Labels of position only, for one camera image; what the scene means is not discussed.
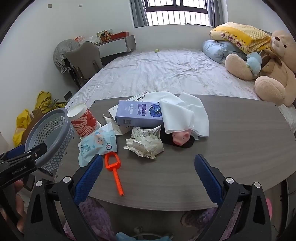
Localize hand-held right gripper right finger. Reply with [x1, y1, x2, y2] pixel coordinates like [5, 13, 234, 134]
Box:
[194, 154, 272, 241]

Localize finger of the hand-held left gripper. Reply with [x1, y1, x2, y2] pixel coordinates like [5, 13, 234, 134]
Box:
[22, 142, 48, 163]
[0, 145, 26, 164]

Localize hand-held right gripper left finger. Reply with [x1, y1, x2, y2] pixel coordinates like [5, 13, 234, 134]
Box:
[23, 154, 104, 241]

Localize grey plastic basket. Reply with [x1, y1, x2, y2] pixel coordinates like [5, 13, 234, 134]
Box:
[24, 108, 76, 172]

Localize white cloth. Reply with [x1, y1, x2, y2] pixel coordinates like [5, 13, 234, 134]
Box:
[151, 91, 210, 139]

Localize purple toothpaste box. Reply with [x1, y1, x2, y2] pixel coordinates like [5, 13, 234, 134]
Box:
[115, 96, 168, 128]

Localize person's left hand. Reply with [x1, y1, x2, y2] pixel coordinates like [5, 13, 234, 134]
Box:
[0, 180, 25, 233]

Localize orange plastic scoop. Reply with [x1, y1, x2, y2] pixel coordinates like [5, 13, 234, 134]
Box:
[105, 152, 125, 197]

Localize yellow plastic bag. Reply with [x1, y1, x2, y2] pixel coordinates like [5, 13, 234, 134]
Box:
[13, 109, 33, 147]
[35, 91, 52, 110]

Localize brown cardboard box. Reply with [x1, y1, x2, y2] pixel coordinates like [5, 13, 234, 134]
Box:
[22, 110, 47, 144]

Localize light blue wet wipes pack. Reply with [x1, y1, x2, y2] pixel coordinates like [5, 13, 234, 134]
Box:
[77, 124, 118, 167]

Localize tied yellow woven sack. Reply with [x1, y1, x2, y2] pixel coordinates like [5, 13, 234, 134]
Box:
[45, 98, 68, 112]

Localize pink pig toy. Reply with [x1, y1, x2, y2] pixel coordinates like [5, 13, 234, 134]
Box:
[161, 128, 196, 149]

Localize red paper cup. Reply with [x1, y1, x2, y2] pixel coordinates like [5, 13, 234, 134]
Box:
[67, 103, 99, 139]

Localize white cardboard box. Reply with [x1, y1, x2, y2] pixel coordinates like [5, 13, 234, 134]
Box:
[103, 91, 152, 135]

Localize crumpled white paper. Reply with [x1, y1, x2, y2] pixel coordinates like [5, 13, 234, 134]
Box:
[123, 125, 164, 159]

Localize grey cloth on chair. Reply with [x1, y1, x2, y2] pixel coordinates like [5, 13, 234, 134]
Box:
[53, 39, 81, 74]

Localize beige chair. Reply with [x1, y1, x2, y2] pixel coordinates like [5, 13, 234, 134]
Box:
[63, 41, 103, 87]

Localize bed with lilac sheet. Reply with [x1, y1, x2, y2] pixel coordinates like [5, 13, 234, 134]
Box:
[63, 48, 296, 135]

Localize beige teddy bear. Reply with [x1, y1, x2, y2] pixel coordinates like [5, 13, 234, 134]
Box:
[225, 30, 296, 107]

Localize small blue plush toy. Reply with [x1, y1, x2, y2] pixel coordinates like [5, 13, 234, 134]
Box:
[246, 51, 263, 76]

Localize blue pillow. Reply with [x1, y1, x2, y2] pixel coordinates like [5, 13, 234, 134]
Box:
[202, 40, 248, 65]

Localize grey and white desk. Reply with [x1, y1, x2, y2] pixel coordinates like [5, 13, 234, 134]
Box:
[96, 35, 136, 65]

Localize printed picture box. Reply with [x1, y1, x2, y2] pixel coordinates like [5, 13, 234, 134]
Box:
[96, 29, 114, 42]

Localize red box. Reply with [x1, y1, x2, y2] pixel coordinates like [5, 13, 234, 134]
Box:
[111, 32, 129, 40]

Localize yellow patterned pillow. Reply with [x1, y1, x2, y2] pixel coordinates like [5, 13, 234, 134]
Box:
[209, 22, 272, 55]

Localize grey curtain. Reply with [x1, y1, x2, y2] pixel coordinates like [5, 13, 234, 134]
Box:
[206, 0, 229, 27]
[130, 0, 151, 28]

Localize window with bars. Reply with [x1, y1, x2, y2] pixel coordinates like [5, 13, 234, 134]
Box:
[144, 0, 208, 26]

